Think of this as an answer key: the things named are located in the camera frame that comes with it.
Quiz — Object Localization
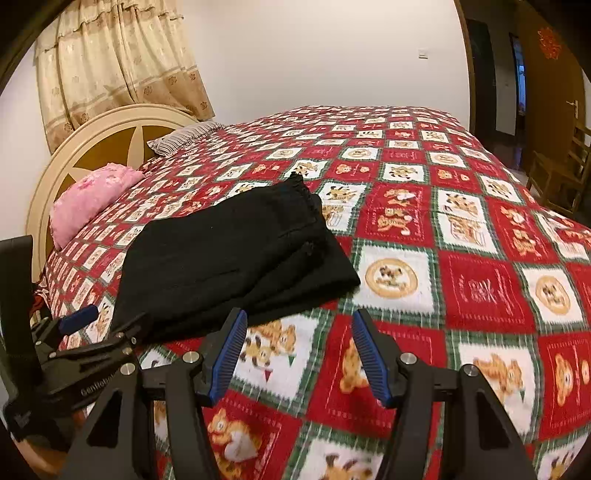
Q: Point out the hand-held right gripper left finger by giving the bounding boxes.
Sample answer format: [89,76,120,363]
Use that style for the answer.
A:
[58,308,250,480]

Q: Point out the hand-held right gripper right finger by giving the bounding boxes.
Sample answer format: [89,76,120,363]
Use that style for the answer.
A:
[351,308,539,480]

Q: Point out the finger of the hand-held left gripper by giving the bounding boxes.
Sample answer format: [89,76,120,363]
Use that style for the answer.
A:
[51,314,152,371]
[30,305,99,354]

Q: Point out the black pants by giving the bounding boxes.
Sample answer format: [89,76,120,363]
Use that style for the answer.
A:
[111,174,362,345]

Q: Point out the pink pillow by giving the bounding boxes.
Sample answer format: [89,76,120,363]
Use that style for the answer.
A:
[50,162,146,250]

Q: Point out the red checked printed blanket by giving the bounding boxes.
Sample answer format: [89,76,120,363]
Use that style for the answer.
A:
[34,105,591,480]

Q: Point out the cream wooden headboard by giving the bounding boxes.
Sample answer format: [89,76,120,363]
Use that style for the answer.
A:
[25,104,200,273]

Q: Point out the striped pillow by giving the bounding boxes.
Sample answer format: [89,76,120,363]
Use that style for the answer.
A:
[147,121,228,157]

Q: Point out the beige patterned curtain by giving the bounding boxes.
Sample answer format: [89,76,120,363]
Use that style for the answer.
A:
[34,0,216,154]

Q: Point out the wooden chair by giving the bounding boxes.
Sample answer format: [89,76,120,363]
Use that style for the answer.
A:
[525,124,591,215]

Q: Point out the wooden door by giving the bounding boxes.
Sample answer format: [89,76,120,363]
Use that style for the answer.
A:
[515,0,591,185]

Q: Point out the red paper door decoration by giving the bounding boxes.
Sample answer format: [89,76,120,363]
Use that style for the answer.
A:
[537,27,561,61]

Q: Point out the wooden door frame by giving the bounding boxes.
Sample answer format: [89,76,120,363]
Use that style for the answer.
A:
[453,0,520,172]

